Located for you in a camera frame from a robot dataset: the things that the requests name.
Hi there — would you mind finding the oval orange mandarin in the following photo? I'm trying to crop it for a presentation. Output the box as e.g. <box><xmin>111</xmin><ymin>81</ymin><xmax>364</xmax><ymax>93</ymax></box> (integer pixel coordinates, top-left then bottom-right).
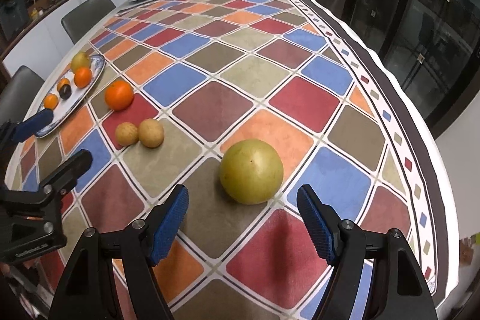
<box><xmin>43</xmin><ymin>93</ymin><xmax>59</xmax><ymax>110</ymax></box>

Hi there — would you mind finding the large dark plum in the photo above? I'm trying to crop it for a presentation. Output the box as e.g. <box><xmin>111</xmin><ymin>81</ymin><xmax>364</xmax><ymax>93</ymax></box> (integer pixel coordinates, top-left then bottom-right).
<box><xmin>58</xmin><ymin>84</ymin><xmax>72</xmax><ymax>101</ymax></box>

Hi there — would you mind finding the small orange mandarin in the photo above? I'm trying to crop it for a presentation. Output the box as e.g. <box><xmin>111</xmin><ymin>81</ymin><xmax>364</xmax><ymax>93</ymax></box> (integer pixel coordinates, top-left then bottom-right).
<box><xmin>56</xmin><ymin>77</ymin><xmax>70</xmax><ymax>92</ymax></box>

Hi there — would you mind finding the grey chair near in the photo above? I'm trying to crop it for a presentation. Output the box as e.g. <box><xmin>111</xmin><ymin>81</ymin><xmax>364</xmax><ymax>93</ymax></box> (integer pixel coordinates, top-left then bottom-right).
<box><xmin>0</xmin><ymin>66</ymin><xmax>44</xmax><ymax>125</ymax></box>

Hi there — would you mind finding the grey chair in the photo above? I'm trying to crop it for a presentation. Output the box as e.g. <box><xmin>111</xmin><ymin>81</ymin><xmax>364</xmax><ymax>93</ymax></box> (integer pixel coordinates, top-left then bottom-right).
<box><xmin>0</xmin><ymin>66</ymin><xmax>44</xmax><ymax>125</ymax></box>
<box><xmin>61</xmin><ymin>0</ymin><xmax>116</xmax><ymax>44</ymax></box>

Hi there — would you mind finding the blue white porcelain plate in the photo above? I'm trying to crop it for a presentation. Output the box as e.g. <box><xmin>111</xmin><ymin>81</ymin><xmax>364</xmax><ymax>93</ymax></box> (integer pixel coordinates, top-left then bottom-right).
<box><xmin>35</xmin><ymin>54</ymin><xmax>106</xmax><ymax>138</ymax></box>

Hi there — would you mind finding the yellow pear on plate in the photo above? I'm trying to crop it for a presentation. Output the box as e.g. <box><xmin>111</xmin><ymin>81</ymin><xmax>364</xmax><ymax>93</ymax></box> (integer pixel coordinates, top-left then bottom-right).
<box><xmin>70</xmin><ymin>51</ymin><xmax>90</xmax><ymax>73</ymax></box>

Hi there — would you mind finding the brown kiwi left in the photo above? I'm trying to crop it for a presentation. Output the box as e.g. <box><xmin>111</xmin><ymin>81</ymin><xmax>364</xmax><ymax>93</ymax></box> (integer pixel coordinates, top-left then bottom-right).
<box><xmin>115</xmin><ymin>122</ymin><xmax>138</xmax><ymax>147</ymax></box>

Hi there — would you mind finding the brown kiwi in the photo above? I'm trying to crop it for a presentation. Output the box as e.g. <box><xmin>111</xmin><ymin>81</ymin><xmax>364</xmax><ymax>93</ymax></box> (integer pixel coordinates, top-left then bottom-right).
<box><xmin>115</xmin><ymin>122</ymin><xmax>138</xmax><ymax>147</ymax></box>
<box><xmin>138</xmin><ymin>118</ymin><xmax>164</xmax><ymax>149</ymax></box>

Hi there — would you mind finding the large orange tangerine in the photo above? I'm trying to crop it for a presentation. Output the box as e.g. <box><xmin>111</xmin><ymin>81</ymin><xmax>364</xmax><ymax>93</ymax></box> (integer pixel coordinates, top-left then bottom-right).
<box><xmin>104</xmin><ymin>79</ymin><xmax>134</xmax><ymax>111</ymax></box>

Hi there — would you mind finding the grey chair middle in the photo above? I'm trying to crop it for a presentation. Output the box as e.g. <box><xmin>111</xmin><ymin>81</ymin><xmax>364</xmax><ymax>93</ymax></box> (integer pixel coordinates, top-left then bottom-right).
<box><xmin>61</xmin><ymin>0</ymin><xmax>116</xmax><ymax>44</ymax></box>

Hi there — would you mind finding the black coffee machine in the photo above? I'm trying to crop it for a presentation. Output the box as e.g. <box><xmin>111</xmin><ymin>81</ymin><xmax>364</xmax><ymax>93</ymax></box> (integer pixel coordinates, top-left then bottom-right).
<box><xmin>0</xmin><ymin>0</ymin><xmax>30</xmax><ymax>41</ymax></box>

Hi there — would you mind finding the brown kiwi right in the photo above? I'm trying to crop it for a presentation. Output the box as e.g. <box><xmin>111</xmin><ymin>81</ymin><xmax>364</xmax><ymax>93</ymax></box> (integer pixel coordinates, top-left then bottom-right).
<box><xmin>138</xmin><ymin>118</ymin><xmax>164</xmax><ymax>149</ymax></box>

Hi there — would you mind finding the large green pomelo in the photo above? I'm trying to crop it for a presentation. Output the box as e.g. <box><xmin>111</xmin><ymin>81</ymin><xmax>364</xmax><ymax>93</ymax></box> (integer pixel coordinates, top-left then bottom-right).
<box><xmin>219</xmin><ymin>139</ymin><xmax>284</xmax><ymax>205</ymax></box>

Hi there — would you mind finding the colourful checkered tablecloth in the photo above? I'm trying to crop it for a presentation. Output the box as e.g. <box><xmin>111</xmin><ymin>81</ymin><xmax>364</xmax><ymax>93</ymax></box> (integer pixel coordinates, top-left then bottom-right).
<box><xmin>11</xmin><ymin>0</ymin><xmax>449</xmax><ymax>319</ymax></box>

